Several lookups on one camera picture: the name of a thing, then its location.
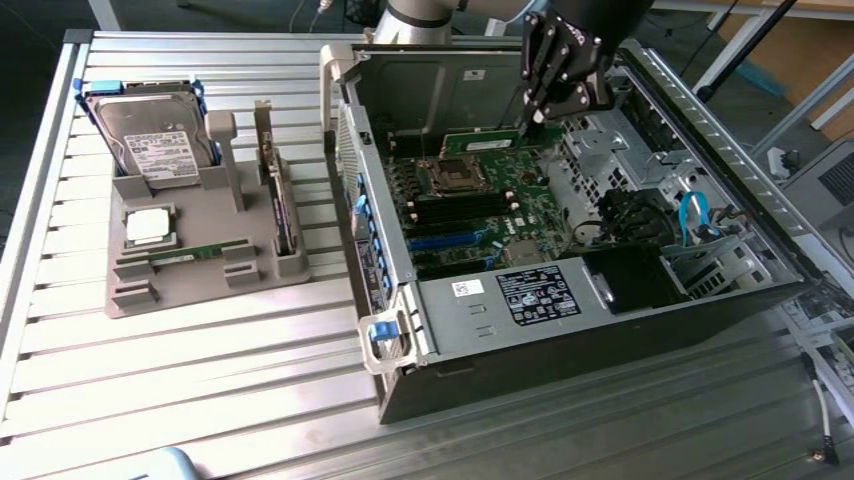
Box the grey computer tower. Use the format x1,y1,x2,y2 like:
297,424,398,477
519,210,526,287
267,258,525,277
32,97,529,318
778,137,854,213

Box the white cable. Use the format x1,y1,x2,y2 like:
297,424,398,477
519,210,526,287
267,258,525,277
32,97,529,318
808,378,838,467

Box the loose circuit boards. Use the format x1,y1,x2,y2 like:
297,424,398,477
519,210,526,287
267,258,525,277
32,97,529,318
790,292,854,363

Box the silver CPU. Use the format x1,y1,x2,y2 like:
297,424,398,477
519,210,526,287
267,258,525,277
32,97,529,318
124,208,178,247

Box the silver hard disk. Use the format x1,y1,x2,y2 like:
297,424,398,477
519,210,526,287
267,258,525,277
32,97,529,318
91,91,204,191

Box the graphics card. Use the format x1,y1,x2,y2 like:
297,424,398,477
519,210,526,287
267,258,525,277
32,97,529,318
254,98,301,262

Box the grey parts rack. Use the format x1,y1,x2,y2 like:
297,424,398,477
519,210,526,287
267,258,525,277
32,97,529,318
102,110,314,322

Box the hard disk drive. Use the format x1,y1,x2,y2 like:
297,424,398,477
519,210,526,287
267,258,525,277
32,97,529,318
71,77,208,177

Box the metal disk bay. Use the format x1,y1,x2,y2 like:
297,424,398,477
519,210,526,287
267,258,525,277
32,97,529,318
658,233,770,303

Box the green RAM stick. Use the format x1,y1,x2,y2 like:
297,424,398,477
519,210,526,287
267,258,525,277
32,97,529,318
442,130,535,154
148,238,250,264

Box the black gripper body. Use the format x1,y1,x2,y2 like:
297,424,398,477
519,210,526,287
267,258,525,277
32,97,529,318
555,0,655,69

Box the green motherboard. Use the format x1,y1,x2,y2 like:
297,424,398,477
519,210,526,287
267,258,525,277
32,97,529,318
383,127,569,282

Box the black wire bundle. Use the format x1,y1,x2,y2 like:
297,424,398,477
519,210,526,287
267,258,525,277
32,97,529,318
571,188,671,248

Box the blue expansion slot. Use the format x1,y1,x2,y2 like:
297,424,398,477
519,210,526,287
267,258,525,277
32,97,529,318
406,229,485,253

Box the black tripod stand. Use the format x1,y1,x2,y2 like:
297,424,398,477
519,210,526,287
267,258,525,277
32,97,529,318
691,0,805,97

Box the open black PC case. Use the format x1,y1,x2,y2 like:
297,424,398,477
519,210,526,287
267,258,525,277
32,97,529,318
318,41,824,426

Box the blue disk wire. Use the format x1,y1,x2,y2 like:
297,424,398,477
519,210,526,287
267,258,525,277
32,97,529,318
675,188,721,249

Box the white power strip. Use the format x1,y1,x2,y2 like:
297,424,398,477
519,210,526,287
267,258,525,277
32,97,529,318
766,146,802,177

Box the CPU socket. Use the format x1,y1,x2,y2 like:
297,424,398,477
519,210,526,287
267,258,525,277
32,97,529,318
418,156,497,195

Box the grey power supply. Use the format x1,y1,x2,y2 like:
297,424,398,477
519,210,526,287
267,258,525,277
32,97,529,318
403,256,695,362

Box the black RAM slot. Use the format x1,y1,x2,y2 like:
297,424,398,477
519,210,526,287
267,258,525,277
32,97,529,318
414,194,517,211
414,199,519,217
414,204,522,224
414,189,514,205

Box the metal drive cage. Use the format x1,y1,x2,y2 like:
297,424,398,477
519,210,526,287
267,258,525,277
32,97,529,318
558,113,671,203

